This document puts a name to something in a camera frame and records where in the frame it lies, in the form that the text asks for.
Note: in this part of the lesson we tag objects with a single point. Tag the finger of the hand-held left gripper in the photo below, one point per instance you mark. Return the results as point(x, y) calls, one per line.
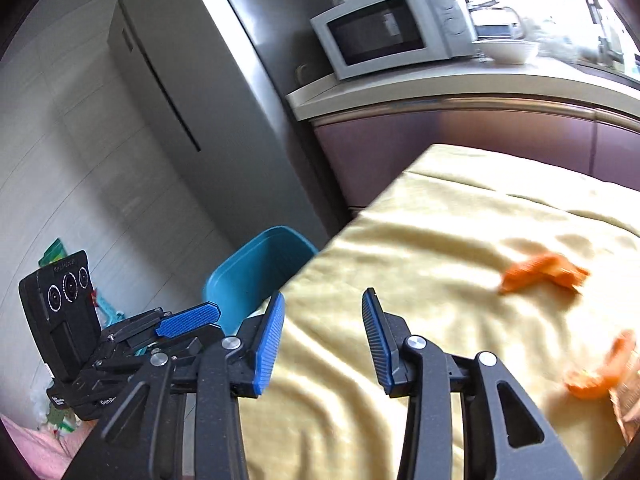
point(187, 320)

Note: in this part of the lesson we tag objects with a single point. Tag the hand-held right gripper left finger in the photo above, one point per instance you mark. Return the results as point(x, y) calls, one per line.
point(267, 347)

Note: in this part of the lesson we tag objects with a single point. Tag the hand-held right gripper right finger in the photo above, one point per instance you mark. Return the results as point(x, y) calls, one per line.
point(375, 347)

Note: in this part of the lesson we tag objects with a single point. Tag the blue trash bin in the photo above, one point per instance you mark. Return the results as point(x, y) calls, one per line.
point(260, 270)

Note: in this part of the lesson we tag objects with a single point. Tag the person's left forearm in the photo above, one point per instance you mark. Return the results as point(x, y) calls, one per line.
point(30, 452)

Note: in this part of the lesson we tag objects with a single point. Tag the teal plastic item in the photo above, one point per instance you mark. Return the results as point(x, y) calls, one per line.
point(107, 307)

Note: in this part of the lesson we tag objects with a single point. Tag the green packet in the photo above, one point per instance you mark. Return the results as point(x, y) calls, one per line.
point(52, 252)

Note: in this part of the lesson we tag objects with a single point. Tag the yellow tablecloth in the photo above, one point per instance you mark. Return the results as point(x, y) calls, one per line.
point(450, 260)

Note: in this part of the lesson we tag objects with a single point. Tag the orange peel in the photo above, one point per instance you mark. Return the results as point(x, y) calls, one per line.
point(590, 385)
point(540, 270)

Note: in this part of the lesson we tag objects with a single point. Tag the brown base cabinet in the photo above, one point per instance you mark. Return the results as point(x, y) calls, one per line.
point(450, 150)

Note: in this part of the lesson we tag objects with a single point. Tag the brown foil wrapper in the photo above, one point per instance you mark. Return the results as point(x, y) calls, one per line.
point(627, 405)

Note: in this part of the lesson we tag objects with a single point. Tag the silver refrigerator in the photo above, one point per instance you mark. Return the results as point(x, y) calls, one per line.
point(200, 60)

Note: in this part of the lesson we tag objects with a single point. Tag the kitchen counter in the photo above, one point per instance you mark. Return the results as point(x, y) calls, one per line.
point(450, 85)

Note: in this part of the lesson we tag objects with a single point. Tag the white microwave oven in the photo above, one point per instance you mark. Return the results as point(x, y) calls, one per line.
point(390, 30)

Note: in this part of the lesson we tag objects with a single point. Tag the white bowl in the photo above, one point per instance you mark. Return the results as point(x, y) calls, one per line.
point(507, 52)

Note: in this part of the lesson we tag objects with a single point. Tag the glass kettle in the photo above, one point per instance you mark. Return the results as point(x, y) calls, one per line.
point(495, 22)

